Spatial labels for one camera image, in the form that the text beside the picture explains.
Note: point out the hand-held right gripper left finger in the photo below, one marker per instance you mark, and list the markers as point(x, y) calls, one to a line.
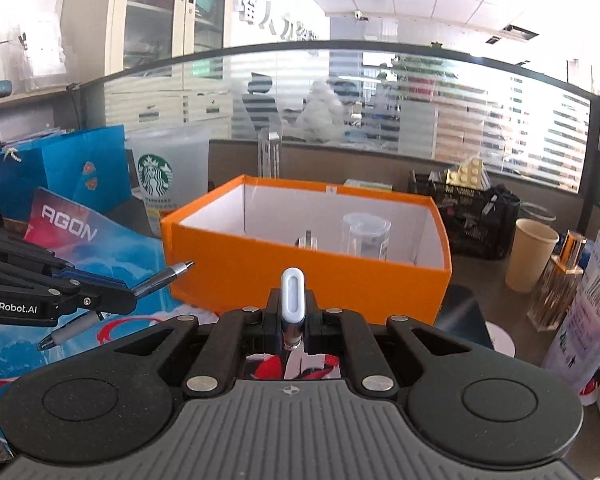
point(215, 345)

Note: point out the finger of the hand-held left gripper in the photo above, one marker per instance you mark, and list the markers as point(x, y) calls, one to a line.
point(30, 262)
point(110, 301)

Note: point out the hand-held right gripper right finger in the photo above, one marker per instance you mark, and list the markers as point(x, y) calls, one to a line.
point(362, 350)

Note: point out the grey pen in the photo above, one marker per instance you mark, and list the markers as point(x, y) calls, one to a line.
point(165, 275)

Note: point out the small white lighter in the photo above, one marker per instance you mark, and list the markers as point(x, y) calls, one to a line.
point(292, 295)

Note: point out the orange cardboard box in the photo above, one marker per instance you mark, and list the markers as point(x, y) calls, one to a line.
point(290, 275)

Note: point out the clear plastic swab container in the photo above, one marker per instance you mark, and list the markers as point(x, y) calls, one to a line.
point(366, 237)

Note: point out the printed desk mat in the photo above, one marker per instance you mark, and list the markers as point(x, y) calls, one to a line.
point(130, 255)

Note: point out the red printed card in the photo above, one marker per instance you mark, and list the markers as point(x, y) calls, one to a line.
point(70, 227)

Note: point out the blue paper bag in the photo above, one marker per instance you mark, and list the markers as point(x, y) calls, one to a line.
point(55, 170)

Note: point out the dark flat object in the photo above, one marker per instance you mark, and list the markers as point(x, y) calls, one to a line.
point(462, 312)

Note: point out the small metal object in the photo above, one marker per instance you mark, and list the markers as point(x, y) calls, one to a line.
point(307, 241)

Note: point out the white round coaster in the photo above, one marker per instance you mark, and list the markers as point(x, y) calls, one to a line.
point(500, 339)

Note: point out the frosted cup with green logo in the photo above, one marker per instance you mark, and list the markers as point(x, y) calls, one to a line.
point(172, 160)

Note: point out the black mesh basket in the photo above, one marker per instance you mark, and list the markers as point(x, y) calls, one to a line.
point(470, 225)

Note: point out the green and white flat box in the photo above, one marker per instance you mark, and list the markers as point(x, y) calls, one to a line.
point(367, 185)

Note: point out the beige paper cup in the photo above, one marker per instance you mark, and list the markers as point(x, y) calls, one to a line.
point(530, 260)

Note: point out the tall narrow grey box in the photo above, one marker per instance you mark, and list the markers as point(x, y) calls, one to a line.
point(270, 155)

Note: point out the yellow building block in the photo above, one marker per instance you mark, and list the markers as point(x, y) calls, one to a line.
point(467, 175)

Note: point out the gold-capped perfume bottle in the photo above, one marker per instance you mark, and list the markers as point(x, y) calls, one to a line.
point(557, 285)

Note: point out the clear plastic storage box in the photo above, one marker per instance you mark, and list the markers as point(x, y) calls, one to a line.
point(37, 55)

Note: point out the clear glass jar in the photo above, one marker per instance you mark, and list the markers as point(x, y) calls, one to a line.
point(539, 212)

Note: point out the white printed bottle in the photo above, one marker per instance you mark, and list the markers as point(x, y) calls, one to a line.
point(590, 310)

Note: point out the beige glass-door cabinet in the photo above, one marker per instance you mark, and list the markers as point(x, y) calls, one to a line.
point(150, 35)

